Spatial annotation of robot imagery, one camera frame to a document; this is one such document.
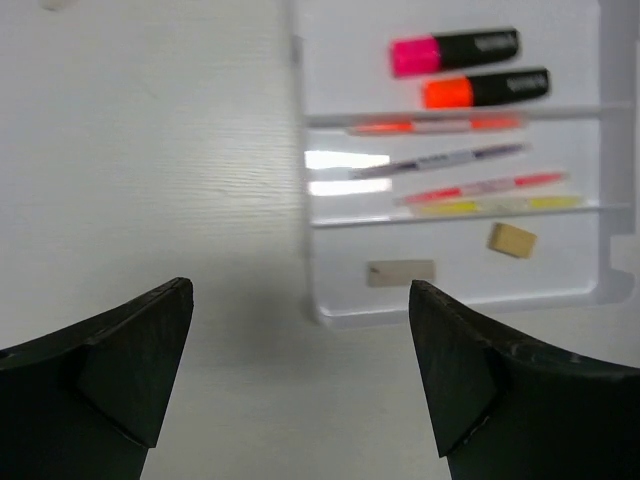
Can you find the pink black highlighter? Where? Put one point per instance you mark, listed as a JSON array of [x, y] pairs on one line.
[[447, 52]]

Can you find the white eraser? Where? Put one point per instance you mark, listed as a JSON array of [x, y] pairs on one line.
[[399, 273]]

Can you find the pink pen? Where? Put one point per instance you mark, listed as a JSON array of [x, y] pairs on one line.
[[485, 187], [439, 126]]

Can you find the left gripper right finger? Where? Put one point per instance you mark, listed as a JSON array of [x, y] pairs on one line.
[[505, 405]]

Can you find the grey thin pen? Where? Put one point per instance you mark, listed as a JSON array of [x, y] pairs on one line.
[[439, 161]]

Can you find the tan eraser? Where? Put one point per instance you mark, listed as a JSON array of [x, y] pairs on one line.
[[511, 241]]

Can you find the yellow pen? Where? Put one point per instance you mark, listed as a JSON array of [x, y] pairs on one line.
[[498, 205]]

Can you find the white tiered organizer tray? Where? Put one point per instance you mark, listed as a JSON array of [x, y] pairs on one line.
[[585, 125]]

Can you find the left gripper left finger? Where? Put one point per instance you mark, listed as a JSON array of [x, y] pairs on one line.
[[89, 401]]

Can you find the orange-capped black marker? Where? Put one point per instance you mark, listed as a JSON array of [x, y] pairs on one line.
[[487, 90]]

